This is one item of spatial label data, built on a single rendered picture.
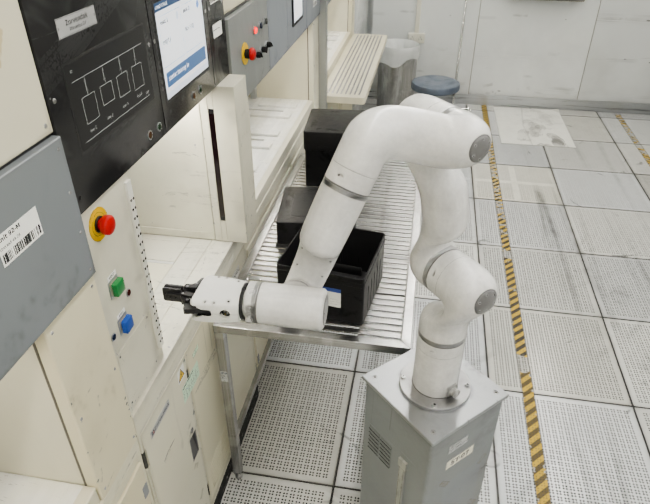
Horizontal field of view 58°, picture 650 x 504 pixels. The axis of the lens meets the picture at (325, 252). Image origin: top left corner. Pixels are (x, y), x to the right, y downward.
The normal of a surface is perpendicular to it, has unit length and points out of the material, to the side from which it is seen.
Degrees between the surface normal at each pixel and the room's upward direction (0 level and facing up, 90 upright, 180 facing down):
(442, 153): 89
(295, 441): 0
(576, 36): 90
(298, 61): 90
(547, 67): 90
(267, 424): 0
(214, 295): 5
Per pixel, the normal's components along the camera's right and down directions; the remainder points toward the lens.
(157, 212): -0.17, 0.55
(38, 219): 0.98, 0.10
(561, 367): 0.00, -0.83
